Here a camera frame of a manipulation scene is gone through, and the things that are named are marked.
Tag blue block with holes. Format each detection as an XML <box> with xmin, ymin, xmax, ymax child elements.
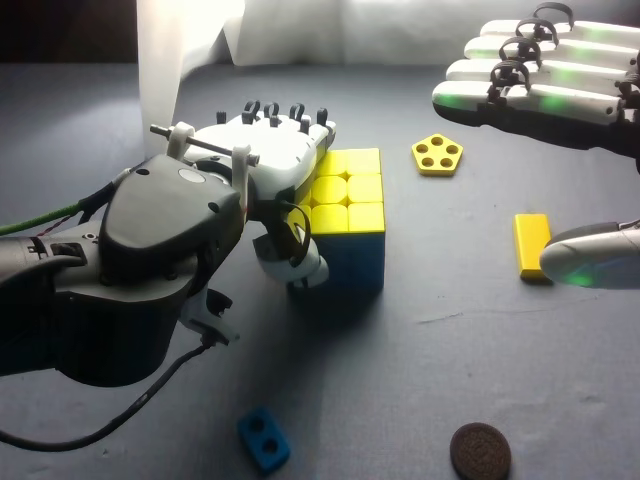
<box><xmin>236</xmin><ymin>407</ymin><xmax>292</xmax><ymax>475</ymax></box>

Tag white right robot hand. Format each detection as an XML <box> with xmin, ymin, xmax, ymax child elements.
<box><xmin>430</xmin><ymin>2</ymin><xmax>640</xmax><ymax>290</ymax></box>

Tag multicoloured puzzle cube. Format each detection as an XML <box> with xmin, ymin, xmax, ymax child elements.
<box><xmin>287</xmin><ymin>147</ymin><xmax>387</xmax><ymax>296</ymax></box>

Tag grey table cloth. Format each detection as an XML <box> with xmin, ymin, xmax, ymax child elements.
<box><xmin>0</xmin><ymin>62</ymin><xmax>640</xmax><ymax>480</ymax></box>

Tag dark brown sandwich cookie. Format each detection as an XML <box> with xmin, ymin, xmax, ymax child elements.
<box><xmin>449</xmin><ymin>422</ymin><xmax>512</xmax><ymax>480</ymax></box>

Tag black camera cable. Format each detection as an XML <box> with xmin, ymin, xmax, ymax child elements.
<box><xmin>0</xmin><ymin>342</ymin><xmax>214</xmax><ymax>452</ymax></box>

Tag yellow rectangular block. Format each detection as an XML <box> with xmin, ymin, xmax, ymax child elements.
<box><xmin>513</xmin><ymin>213</ymin><xmax>554</xmax><ymax>285</ymax></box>

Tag yellow pentagon block with holes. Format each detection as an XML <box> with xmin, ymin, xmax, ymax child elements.
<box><xmin>410</xmin><ymin>133</ymin><xmax>465</xmax><ymax>177</ymax></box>

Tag green braided cable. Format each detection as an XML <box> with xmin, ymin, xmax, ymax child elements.
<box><xmin>0</xmin><ymin>198</ymin><xmax>112</xmax><ymax>237</ymax></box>

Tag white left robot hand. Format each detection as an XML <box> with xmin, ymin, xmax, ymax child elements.
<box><xmin>192</xmin><ymin>99</ymin><xmax>338</xmax><ymax>292</ymax></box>

